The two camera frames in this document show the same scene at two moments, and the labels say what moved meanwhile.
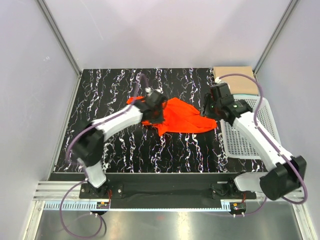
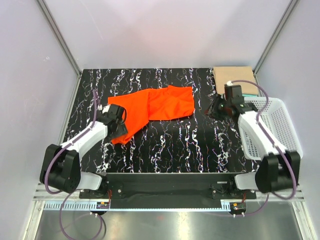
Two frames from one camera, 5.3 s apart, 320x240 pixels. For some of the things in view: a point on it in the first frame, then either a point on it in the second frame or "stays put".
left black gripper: x=159 y=119 → x=122 y=130
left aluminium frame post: x=65 y=46 stays put
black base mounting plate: x=159 y=191 stays put
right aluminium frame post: x=291 y=6 stays put
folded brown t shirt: x=238 y=84 stays put
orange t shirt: x=179 y=117 → x=174 y=102
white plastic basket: x=235 y=143 → x=274 y=113
